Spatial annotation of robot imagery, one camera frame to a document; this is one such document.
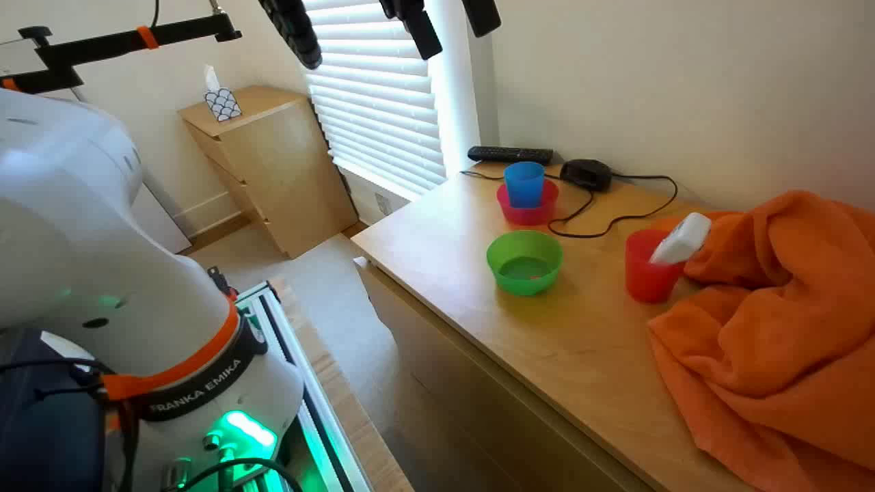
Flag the blue plastic cup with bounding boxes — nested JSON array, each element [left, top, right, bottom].
[[504, 158, 551, 211]]

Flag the red plastic bowl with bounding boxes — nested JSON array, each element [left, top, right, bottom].
[[496, 177, 560, 230]]

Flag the green plastic bowl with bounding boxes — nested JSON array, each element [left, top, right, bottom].
[[484, 226, 566, 301]]

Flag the white window blinds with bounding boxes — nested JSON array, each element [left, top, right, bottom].
[[302, 0, 452, 199]]

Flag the patterned tissue box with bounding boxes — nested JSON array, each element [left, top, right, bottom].
[[199, 63, 247, 126]]

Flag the light wooden side cabinet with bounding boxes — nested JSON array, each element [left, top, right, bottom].
[[179, 85, 365, 260]]

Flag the black remote control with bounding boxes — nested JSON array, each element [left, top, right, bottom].
[[466, 141, 559, 170]]

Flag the black bar with orange clamp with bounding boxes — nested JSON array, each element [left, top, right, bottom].
[[0, 12, 247, 95]]

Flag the black computer mouse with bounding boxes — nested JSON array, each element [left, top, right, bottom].
[[559, 156, 615, 193]]

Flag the white plastic object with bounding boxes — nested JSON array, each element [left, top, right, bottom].
[[648, 211, 713, 268]]

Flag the light wooden dresser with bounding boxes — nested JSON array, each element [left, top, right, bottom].
[[351, 162, 761, 492]]

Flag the orange towel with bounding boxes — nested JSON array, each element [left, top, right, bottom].
[[646, 189, 875, 492]]

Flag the white window frame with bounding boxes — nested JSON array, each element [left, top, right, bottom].
[[425, 0, 504, 180]]

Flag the black adapter cable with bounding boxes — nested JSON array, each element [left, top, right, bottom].
[[463, 167, 683, 244]]

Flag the aluminium robot stand rail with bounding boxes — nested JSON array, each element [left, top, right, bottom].
[[229, 279, 373, 492]]

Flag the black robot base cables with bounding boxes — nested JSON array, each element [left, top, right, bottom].
[[0, 355, 307, 492]]

